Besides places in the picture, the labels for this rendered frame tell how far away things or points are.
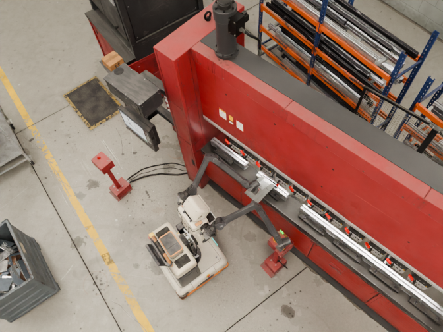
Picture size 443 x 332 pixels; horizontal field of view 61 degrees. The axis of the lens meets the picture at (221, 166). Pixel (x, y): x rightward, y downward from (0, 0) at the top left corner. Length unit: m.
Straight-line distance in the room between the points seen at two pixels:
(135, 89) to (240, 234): 2.24
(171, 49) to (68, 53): 4.08
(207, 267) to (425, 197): 2.52
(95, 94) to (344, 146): 4.46
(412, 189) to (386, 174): 0.17
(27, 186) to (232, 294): 3.11
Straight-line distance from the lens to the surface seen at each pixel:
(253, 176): 4.06
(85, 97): 6.31
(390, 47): 4.63
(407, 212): 2.85
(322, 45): 5.02
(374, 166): 2.62
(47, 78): 6.87
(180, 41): 3.27
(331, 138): 2.67
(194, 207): 3.38
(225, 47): 3.01
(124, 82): 3.56
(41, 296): 4.83
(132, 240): 4.90
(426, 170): 2.72
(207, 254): 4.38
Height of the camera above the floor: 4.46
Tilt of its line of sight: 60 degrees down
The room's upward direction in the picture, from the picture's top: 6 degrees counter-clockwise
